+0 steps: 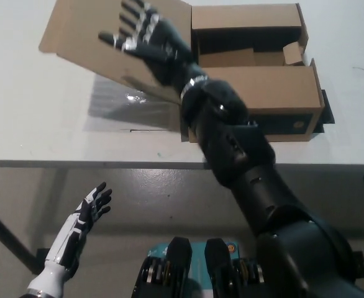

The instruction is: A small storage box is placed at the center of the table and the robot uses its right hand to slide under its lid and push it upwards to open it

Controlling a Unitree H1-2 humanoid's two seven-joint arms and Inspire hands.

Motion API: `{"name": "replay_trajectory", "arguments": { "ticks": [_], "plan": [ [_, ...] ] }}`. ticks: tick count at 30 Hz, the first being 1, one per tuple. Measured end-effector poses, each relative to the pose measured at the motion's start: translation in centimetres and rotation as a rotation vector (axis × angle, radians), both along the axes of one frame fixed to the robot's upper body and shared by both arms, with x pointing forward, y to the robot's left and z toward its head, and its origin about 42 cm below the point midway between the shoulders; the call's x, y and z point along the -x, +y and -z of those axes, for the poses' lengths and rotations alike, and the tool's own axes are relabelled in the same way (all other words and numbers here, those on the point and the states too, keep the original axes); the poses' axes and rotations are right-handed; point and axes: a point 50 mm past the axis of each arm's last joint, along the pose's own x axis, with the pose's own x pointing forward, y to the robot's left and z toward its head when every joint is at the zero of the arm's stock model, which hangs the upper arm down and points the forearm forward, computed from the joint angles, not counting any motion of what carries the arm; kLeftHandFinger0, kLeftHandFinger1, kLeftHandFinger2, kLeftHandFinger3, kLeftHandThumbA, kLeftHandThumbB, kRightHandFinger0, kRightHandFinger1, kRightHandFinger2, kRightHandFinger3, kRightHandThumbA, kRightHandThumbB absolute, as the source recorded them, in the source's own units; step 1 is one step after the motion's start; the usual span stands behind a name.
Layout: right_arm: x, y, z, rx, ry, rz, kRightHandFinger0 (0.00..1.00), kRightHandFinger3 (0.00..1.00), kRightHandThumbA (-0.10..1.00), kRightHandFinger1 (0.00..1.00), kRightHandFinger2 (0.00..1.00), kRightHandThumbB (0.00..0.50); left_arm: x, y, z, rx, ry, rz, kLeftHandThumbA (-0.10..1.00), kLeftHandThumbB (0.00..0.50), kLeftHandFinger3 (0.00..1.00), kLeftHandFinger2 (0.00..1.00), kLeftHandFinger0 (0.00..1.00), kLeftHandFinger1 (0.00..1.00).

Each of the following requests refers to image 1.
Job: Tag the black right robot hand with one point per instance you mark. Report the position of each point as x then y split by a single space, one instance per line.
160 46

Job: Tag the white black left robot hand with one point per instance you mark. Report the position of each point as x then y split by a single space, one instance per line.
82 220

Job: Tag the brown cardboard storage box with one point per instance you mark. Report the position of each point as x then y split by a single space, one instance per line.
281 90

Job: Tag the small cardboard insert box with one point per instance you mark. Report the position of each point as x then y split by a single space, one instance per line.
293 55

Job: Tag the clear plastic sheet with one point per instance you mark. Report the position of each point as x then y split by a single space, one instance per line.
120 105

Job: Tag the black metal table leg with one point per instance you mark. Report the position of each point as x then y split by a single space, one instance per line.
11 237

